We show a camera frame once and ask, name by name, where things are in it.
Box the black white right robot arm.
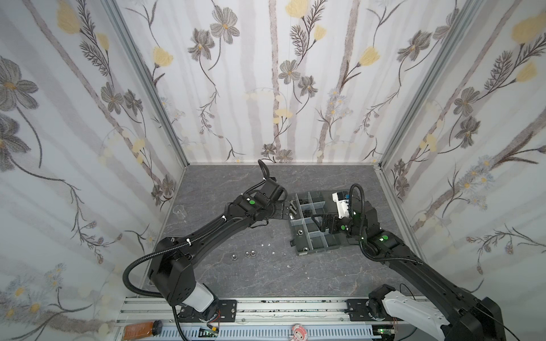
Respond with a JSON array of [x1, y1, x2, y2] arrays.
[[314, 184, 506, 340]]

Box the pink figurine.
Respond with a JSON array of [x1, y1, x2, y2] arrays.
[[289, 324, 309, 341]]

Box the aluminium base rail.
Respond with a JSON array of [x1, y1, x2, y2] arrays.
[[113, 294, 437, 340]]

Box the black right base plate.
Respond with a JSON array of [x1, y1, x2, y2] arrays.
[[345, 298, 400, 323]]

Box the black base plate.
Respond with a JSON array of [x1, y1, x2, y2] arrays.
[[177, 299, 237, 323], [345, 298, 400, 323]]

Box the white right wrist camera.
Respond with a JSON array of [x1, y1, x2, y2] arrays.
[[332, 191, 350, 219]]

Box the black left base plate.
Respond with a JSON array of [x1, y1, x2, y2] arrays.
[[177, 299, 237, 323]]

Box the clear plastic cup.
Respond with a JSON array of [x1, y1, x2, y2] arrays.
[[171, 205, 187, 220]]

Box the orange black tool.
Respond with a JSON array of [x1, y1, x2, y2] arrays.
[[122, 320, 164, 340]]

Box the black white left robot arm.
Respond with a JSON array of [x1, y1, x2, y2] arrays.
[[122, 160, 287, 321]]

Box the green plastic organizer box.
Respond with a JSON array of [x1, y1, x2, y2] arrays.
[[286, 189, 378, 257]]

